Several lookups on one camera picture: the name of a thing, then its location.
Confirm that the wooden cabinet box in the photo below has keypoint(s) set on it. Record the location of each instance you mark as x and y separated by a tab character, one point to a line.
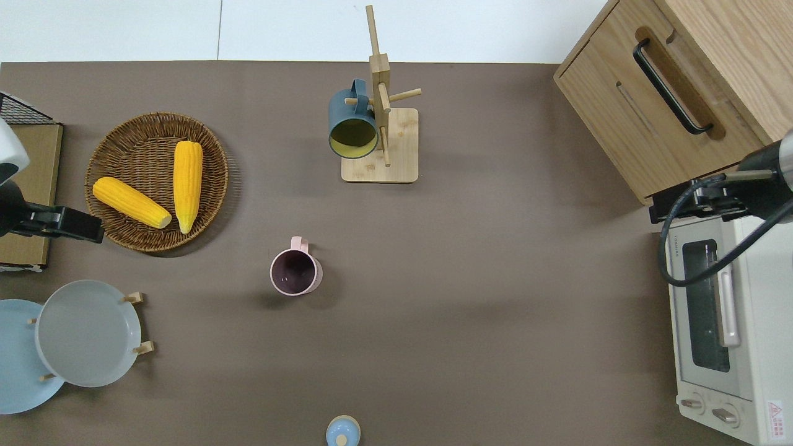
619	111

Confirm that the brown wicker basket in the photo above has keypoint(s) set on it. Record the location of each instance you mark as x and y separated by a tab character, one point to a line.
136	155

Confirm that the white toaster oven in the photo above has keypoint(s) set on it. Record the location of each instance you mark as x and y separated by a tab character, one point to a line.
762	347

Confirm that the yellow corn cob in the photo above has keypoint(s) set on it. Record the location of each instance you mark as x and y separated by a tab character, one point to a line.
188	179
130	201

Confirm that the brown table mat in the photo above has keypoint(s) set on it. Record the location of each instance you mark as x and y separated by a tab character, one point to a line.
433	310

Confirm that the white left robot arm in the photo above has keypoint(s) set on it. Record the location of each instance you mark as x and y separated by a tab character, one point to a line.
11	148

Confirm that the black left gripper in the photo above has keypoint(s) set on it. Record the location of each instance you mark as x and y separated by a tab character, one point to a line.
18	210

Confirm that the pink mug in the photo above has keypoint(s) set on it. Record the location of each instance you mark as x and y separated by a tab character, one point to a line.
296	272

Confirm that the small blue round knob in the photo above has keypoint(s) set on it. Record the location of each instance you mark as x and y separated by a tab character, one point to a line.
342	432

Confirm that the wooden mug rack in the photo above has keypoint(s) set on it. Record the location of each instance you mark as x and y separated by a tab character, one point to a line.
396	161

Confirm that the dark blue mug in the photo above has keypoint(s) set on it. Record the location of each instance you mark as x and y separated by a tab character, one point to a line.
347	111

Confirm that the light blue plate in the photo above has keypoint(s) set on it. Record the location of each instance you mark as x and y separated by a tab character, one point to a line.
15	371

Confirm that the grey plate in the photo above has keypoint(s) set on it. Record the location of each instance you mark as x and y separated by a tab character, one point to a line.
87	334

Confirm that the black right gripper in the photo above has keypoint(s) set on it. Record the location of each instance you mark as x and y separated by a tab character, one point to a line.
765	186

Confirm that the wooden plate rack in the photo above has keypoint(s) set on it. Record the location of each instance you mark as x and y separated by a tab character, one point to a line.
137	297

